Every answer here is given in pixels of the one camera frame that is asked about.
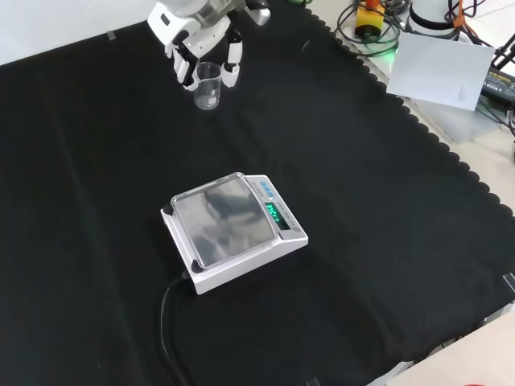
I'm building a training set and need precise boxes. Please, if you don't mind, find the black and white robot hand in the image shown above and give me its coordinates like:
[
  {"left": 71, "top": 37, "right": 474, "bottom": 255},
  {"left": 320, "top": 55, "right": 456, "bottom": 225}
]
[{"left": 146, "top": 0, "right": 245, "bottom": 92}]

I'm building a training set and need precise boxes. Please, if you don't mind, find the small clear glass beaker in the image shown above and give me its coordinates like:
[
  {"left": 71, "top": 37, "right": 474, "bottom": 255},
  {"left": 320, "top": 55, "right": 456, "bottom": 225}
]
[{"left": 193, "top": 61, "right": 223, "bottom": 111}]

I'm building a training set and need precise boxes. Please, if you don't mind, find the yellow stop button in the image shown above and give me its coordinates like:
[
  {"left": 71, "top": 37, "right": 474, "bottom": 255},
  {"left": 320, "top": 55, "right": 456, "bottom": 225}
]
[{"left": 355, "top": 0, "right": 389, "bottom": 42}]

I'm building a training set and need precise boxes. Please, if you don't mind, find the white electronic balance steel pan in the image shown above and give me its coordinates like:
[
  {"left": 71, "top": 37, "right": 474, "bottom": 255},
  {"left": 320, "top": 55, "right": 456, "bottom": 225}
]
[{"left": 160, "top": 171, "right": 310, "bottom": 297}]

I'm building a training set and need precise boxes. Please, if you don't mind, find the black bench cloth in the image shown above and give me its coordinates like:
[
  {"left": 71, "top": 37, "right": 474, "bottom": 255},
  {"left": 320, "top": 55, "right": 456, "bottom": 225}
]
[{"left": 0, "top": 0, "right": 515, "bottom": 386}]

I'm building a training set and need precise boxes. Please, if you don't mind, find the pale board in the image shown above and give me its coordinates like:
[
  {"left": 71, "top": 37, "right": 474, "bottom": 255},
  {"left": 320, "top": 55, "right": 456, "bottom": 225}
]
[{"left": 385, "top": 31, "right": 497, "bottom": 111}]

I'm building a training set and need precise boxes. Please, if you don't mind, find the black power adapter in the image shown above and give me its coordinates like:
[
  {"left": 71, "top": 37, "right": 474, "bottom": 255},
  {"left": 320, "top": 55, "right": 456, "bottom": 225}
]
[{"left": 480, "top": 65, "right": 515, "bottom": 101}]

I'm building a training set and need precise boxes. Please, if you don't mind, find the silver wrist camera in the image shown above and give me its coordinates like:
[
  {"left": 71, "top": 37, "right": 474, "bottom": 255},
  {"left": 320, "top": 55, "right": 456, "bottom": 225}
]
[{"left": 244, "top": 0, "right": 272, "bottom": 27}]

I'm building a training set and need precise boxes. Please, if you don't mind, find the black stop button cable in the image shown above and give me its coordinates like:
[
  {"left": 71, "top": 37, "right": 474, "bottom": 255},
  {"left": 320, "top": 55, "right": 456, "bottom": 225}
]
[{"left": 335, "top": 0, "right": 404, "bottom": 46}]

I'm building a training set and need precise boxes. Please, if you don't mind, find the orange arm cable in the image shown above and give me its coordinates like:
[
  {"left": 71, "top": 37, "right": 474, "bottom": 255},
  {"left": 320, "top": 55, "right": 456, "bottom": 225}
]
[{"left": 451, "top": 0, "right": 468, "bottom": 30}]

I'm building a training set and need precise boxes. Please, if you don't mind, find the black balance power cable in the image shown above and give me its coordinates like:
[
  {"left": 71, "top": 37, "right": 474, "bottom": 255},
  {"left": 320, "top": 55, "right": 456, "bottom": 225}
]
[{"left": 159, "top": 270, "right": 192, "bottom": 386}]

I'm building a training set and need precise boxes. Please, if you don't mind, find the grey base plate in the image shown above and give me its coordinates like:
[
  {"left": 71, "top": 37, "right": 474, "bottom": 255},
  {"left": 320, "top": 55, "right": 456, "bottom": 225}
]
[{"left": 333, "top": 23, "right": 512, "bottom": 143}]

